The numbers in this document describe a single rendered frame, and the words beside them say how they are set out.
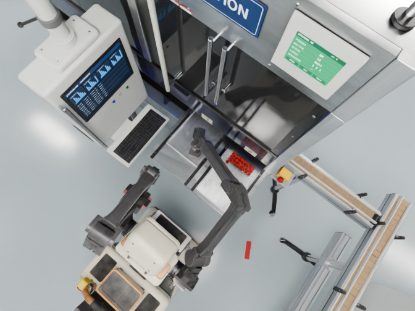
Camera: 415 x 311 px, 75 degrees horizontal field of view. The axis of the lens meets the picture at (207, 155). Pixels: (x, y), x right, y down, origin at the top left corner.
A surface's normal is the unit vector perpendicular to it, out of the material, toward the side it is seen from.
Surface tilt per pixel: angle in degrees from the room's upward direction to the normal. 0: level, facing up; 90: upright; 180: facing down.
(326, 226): 0
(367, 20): 0
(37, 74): 0
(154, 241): 42
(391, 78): 90
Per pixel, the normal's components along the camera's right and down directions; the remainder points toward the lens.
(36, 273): 0.04, -0.25
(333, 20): -0.62, 0.75
